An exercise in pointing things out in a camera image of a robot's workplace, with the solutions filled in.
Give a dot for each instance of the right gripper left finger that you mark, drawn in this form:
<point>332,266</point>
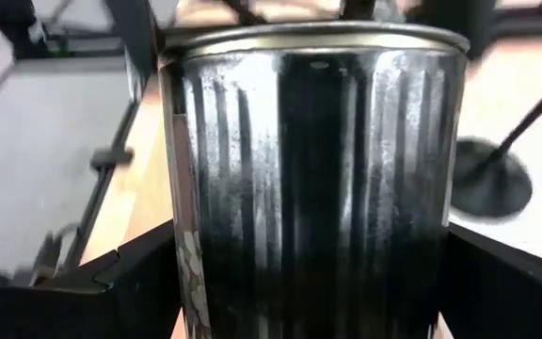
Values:
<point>87,311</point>

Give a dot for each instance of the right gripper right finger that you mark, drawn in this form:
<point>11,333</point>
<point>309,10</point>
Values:
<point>501,301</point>

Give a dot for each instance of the black candle stick holder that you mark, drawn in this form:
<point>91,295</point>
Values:
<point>487,183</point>

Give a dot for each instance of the galvanized metal can with lid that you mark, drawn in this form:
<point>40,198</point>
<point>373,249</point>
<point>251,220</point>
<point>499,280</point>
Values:
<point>318,188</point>

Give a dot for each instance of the black table clamp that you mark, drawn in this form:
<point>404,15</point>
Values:
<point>111,157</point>

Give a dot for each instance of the black aluminium extrusion frame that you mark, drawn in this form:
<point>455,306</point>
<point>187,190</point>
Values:
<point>134,42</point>

